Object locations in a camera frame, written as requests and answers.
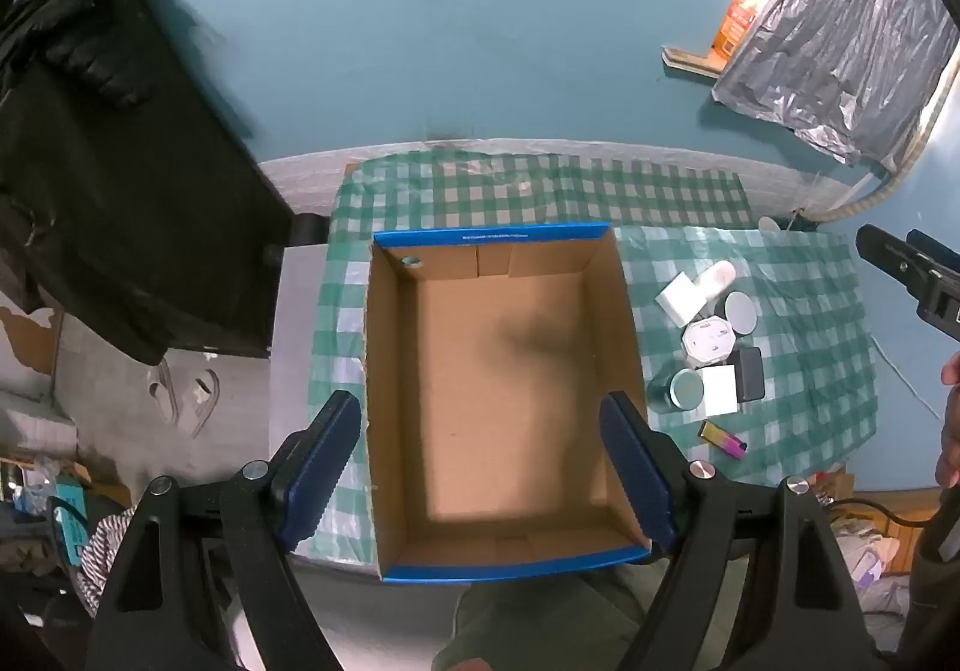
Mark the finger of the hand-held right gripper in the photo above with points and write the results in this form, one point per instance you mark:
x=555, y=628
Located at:
x=892, y=260
x=934, y=252

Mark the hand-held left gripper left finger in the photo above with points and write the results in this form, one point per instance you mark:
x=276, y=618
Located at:
x=322, y=472

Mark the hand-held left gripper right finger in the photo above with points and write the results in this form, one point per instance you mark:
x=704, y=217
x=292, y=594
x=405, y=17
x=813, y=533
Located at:
x=637, y=472

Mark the gold and pink lighter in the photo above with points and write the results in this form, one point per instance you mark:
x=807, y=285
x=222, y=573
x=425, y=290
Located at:
x=721, y=437

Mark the teal cylindrical container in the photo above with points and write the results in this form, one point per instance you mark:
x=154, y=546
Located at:
x=684, y=390

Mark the white square charger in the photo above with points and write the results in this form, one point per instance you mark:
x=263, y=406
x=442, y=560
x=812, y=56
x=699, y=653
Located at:
x=720, y=390

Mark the black charger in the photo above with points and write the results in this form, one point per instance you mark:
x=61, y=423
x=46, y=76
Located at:
x=748, y=375

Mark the white octagonal device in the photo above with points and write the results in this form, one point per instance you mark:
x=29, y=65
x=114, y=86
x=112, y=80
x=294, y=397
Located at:
x=709, y=341

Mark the round black device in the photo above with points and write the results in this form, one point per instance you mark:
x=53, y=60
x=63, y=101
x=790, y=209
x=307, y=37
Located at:
x=739, y=311

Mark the cardboard box with blue edge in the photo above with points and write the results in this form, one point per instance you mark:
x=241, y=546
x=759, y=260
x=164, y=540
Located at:
x=495, y=378

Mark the white oval case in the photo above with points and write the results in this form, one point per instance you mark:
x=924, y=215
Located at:
x=716, y=277

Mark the white charger with prongs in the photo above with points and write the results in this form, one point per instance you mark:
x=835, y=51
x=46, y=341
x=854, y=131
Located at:
x=681, y=300

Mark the person's right hand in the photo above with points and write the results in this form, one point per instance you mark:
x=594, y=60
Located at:
x=951, y=423

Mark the green checked tablecloth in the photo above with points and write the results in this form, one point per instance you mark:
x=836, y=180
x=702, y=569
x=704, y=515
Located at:
x=810, y=341

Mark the grey slipper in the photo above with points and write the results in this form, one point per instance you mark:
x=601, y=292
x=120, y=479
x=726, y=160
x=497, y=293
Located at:
x=201, y=405
x=161, y=395

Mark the silver plastic sheet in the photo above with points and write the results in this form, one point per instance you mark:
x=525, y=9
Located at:
x=840, y=41

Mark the brown wooden furniture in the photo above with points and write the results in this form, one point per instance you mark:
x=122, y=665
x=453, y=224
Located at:
x=904, y=543

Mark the striped cloth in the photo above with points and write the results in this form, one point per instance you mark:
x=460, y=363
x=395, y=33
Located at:
x=101, y=558

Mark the teal carton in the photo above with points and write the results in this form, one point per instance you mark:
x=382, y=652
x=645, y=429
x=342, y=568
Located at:
x=69, y=525

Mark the wooden strip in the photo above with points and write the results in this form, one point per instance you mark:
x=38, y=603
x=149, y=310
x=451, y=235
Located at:
x=690, y=62

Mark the orange carton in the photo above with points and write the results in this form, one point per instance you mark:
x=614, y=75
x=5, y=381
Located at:
x=735, y=22

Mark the white foam box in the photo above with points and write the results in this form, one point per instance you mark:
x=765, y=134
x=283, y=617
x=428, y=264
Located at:
x=34, y=423

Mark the black cloth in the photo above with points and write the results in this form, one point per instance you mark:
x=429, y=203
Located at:
x=112, y=153

